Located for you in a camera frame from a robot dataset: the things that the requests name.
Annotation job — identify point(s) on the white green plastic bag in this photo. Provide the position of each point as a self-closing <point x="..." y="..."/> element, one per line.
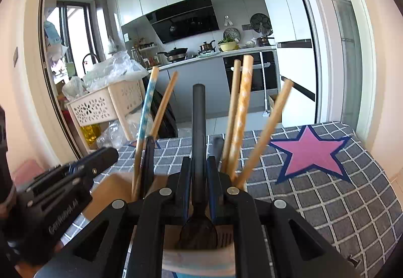
<point x="74" y="87"/>

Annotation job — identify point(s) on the clear plastic bags pile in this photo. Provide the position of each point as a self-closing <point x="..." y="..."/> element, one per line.
<point x="113" y="70"/>

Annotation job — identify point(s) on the hanging white plastic bag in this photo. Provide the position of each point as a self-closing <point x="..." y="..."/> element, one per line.
<point x="111" y="45"/>

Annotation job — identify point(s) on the kitchen window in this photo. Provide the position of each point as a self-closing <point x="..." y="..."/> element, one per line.
<point x="75" y="32"/>

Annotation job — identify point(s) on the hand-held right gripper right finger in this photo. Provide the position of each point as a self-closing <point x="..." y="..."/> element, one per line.
<point x="212" y="193"/>

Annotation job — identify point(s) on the white refrigerator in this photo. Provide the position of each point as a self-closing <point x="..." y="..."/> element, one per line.
<point x="283" y="13"/>

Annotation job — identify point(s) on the white sliding door frame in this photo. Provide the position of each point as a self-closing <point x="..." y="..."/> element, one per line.
<point x="362" y="45"/>

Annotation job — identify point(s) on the yellow bowl of greens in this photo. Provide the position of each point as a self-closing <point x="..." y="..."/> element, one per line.
<point x="228" y="45"/>

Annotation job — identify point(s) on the black built-in oven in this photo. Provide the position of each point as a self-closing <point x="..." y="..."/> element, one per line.
<point x="255" y="76"/>

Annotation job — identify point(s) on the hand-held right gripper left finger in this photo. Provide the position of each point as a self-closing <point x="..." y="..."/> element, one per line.
<point x="187" y="193"/>

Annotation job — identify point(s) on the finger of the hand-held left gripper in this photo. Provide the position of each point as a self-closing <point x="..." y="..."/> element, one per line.
<point x="100" y="161"/>

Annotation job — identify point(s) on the white wall hook ribbon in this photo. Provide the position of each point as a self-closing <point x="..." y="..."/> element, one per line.
<point x="228" y="20"/>

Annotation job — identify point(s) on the small white bowl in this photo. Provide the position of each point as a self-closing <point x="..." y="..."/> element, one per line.
<point x="250" y="44"/>

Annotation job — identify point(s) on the beige plastic utensil holder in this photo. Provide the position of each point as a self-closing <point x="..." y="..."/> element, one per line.
<point x="110" y="193"/>

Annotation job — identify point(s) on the steel pot with lid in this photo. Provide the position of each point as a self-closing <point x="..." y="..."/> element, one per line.
<point x="207" y="46"/>

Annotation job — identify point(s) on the metal spice rack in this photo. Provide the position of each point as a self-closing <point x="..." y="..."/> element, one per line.
<point x="146" y="51"/>

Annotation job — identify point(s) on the crumpled clear plastic bags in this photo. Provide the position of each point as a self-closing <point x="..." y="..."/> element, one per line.
<point x="116" y="135"/>

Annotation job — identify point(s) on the round patterned plate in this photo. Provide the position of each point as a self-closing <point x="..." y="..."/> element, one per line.
<point x="232" y="33"/>

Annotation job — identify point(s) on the grey kitchen base cabinets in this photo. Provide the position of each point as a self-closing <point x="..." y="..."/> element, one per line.
<point x="207" y="76"/>

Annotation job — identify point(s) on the beige plastic storage rack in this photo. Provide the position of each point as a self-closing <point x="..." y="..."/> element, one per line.
<point x="94" y="108"/>

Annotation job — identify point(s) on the black wok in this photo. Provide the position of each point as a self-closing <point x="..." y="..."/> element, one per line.
<point x="176" y="54"/>

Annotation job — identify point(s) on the yellow cooking oil bottle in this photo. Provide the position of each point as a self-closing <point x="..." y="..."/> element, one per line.
<point x="89" y="136"/>

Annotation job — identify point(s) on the white stick mop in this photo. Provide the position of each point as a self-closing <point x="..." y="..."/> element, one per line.
<point x="264" y="86"/>

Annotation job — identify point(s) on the plain wooden chopstick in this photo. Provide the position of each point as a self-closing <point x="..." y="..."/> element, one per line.
<point x="165" y="98"/>
<point x="270" y="120"/>
<point x="231" y="102"/>

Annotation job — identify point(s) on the dark brown cooking pot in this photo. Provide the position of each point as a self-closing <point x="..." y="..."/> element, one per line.
<point x="265" y="41"/>

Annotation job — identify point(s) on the dark round divided tray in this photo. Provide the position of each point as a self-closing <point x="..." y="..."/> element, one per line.
<point x="260" y="23"/>

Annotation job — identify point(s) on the blue patterned chopstick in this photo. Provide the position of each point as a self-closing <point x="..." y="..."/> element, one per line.
<point x="148" y="102"/>

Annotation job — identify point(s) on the pink plastic stool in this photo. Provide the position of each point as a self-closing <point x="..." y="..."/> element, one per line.
<point x="26" y="171"/>

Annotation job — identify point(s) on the grey chequered star tablecloth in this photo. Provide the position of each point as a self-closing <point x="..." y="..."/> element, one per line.
<point x="314" y="202"/>

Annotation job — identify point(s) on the black kitchen faucet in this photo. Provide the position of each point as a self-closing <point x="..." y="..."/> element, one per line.
<point x="89" y="56"/>

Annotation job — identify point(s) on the orange patterned chopstick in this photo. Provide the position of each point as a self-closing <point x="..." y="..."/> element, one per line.
<point x="242" y="108"/>

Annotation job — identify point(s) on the blue white hanging packet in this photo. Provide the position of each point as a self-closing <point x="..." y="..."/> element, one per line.
<point x="53" y="33"/>

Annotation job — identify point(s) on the small cardboard box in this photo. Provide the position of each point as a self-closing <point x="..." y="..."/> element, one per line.
<point x="272" y="100"/>

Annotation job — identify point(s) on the black range hood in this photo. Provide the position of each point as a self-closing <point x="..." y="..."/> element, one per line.
<point x="185" y="21"/>

